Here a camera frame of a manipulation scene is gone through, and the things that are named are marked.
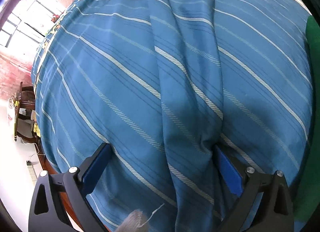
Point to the dark wooden chair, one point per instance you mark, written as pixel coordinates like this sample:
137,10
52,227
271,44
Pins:
24,104

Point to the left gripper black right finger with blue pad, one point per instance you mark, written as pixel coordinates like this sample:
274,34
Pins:
275,211

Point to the pink curtain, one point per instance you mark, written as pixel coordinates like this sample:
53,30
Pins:
14,71

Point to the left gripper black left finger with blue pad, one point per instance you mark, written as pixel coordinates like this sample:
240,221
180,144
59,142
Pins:
47,212

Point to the blue striped bed sheet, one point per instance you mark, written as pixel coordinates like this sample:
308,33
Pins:
165,82

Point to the grey frayed cuff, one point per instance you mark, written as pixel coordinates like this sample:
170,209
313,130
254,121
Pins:
137,221

